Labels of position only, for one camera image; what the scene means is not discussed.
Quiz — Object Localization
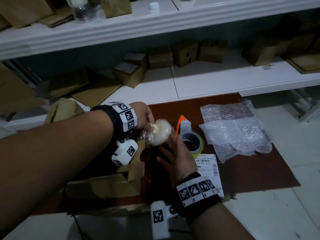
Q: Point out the white shipping label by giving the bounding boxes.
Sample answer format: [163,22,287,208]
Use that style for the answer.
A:
[195,153,223,198]

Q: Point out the clear bubble wrap sheet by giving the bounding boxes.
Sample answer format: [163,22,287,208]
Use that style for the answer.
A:
[199,117,273,163]
[200,99,255,123]

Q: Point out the plastic bottle with white label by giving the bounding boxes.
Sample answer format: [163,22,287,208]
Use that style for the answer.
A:
[65,0,100,24]

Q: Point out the person's left hand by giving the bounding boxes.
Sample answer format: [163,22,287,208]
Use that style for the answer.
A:
[134,102,155,133]

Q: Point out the cardboard box with cutout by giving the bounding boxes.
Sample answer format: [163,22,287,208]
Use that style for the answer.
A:
[64,138,147,200]

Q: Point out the person's right forearm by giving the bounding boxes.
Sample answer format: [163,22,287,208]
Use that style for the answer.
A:
[190,201,255,240]

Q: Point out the taped cardboard parcel box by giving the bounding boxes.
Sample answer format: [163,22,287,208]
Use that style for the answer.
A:
[44,98,85,124]

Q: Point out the person's right hand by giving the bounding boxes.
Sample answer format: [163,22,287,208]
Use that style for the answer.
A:
[156,133,198,189]

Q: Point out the reddish brown wooden board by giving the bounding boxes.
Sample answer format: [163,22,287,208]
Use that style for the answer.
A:
[32,93,301,215]

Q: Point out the plastic wrapped cardboard base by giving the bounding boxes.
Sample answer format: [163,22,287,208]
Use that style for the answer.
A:
[67,193,237,218]

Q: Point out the folded flat cardboard carton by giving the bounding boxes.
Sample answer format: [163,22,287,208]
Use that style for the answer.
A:
[47,68,89,99]

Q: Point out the orange tape dispenser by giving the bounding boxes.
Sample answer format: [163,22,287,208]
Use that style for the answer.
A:
[175,115,204,157]

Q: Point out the large flat cardboard sheet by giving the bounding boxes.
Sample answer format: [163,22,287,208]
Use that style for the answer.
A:
[0,62,47,115]

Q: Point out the person's left forearm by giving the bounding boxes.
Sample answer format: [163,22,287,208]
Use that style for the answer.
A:
[0,110,115,240]

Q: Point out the thin black cable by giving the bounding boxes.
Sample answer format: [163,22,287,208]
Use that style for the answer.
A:
[72,215,85,240]

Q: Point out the black wristband with marker tags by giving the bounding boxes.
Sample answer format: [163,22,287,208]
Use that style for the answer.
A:
[172,172,222,224]
[90,102,138,140]

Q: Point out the small folded cardboard piece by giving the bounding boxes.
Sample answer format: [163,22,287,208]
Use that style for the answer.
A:
[39,7,74,28]

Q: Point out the cream item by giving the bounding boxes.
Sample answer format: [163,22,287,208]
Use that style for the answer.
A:
[142,119,174,148]

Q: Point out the white metal storage rack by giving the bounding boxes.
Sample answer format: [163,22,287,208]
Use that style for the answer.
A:
[297,87,320,123]
[0,0,320,132]

